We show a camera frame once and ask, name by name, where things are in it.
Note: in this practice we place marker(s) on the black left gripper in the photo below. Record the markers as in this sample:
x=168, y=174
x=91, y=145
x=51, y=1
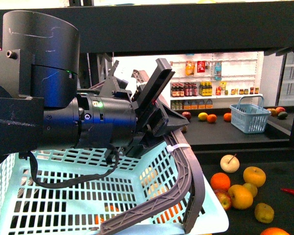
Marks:
x=135, y=122

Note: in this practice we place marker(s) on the grey-brown basket handle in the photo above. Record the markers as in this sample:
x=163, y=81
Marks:
x=143, y=195

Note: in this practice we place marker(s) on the light teal shopping basket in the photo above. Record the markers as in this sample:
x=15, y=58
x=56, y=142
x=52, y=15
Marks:
x=27, y=209

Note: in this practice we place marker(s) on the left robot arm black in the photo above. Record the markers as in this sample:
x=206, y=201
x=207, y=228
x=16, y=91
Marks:
x=42, y=108

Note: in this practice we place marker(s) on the dark sauce bottles row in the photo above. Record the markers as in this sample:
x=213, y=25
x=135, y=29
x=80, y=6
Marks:
x=188, y=89

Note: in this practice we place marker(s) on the white apple far right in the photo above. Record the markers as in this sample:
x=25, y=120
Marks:
x=229, y=163

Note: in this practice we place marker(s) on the small orange tangerine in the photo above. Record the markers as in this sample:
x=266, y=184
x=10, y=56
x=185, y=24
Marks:
x=220, y=181

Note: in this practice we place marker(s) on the small blue basket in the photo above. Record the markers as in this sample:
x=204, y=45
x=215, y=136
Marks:
x=249, y=118

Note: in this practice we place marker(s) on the red yellow apple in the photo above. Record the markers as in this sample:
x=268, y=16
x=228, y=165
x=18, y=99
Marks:
x=224, y=198

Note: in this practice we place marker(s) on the golden yellow apple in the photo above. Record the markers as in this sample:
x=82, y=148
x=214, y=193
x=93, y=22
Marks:
x=254, y=175

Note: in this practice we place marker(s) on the yellow-orange pear fruit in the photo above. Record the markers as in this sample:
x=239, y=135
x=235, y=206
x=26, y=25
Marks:
x=241, y=197

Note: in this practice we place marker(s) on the small yellow-green fruit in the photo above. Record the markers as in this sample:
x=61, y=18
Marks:
x=252, y=188

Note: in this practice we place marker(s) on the brownish yellow pear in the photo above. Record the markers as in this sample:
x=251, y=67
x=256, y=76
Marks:
x=264, y=213

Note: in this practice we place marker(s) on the bumpy orange with knob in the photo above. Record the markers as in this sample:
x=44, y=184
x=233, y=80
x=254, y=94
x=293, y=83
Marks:
x=274, y=231

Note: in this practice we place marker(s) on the white cable tie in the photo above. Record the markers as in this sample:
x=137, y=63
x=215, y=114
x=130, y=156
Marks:
x=172, y=148

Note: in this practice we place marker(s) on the black shelf frame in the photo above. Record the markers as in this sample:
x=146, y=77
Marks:
x=131, y=30

